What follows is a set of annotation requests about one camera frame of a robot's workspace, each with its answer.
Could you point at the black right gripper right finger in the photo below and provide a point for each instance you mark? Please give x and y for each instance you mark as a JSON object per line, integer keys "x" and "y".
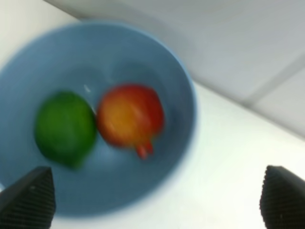
{"x": 282, "y": 202}

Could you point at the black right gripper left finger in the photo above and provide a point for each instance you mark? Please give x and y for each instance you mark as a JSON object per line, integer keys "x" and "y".
{"x": 30, "y": 202}

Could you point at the green lime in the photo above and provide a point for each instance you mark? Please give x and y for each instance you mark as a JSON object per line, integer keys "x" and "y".
{"x": 65, "y": 130}

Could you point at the red pomegranate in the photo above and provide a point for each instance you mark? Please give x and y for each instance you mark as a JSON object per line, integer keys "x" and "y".
{"x": 131, "y": 115}

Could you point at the blue plastic bowl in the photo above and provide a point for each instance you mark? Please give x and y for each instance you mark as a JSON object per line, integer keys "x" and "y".
{"x": 89, "y": 59}

